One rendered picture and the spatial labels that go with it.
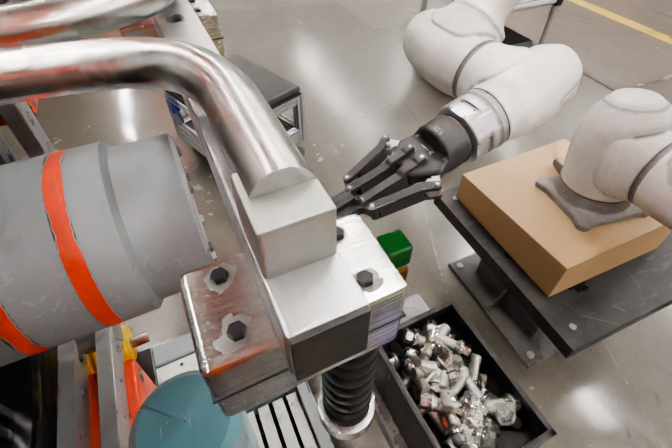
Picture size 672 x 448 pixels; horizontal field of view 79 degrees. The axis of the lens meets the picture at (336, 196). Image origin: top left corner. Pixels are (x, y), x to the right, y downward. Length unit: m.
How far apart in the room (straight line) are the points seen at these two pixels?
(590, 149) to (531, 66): 0.40
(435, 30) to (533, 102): 0.20
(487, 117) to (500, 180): 0.57
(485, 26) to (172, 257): 0.56
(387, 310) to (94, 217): 0.20
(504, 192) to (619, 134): 0.28
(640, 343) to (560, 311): 0.48
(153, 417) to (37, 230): 0.18
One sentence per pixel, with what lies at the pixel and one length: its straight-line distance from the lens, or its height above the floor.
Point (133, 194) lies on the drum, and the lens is 0.31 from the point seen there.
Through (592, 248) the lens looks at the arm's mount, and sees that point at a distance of 1.03.
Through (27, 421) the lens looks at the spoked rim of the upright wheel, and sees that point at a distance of 0.61.
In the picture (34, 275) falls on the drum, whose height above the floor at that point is 0.89.
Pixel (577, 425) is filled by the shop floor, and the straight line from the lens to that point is 1.29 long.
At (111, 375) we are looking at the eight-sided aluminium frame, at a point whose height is 0.62.
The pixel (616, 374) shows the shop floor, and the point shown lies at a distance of 1.40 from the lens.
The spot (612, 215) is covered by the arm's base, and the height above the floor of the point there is 0.43.
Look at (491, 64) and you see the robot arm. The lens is 0.64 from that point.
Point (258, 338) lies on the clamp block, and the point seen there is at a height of 0.95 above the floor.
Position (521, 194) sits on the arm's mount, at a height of 0.40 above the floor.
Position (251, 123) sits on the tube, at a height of 1.01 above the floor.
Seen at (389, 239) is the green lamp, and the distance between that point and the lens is 0.57.
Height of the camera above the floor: 1.10
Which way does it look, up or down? 44 degrees down
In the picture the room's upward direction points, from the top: straight up
